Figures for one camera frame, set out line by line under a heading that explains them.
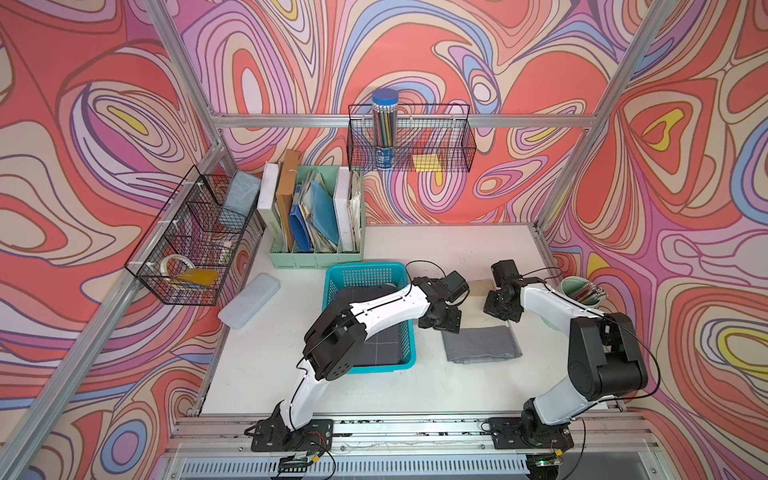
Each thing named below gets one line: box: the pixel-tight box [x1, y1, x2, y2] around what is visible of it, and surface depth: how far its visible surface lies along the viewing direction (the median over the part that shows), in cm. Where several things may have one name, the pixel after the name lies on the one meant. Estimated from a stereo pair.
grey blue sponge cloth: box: [218, 170, 261, 229], surface depth 82 cm
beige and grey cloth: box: [441, 279, 523, 365], surface depth 90 cm
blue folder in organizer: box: [289, 180, 340, 253], surface depth 98 cm
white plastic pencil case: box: [218, 273, 281, 330], surface depth 98 cm
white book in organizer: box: [257, 161, 281, 229], surface depth 89 cm
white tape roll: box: [160, 254, 196, 278], surface depth 68 cm
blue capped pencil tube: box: [372, 88, 399, 170], surface depth 77 cm
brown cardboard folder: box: [276, 149, 299, 253], surface depth 92 cm
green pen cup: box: [560, 276, 608, 308], surface depth 84 cm
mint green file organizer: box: [258, 165, 366, 270], surface depth 101 cm
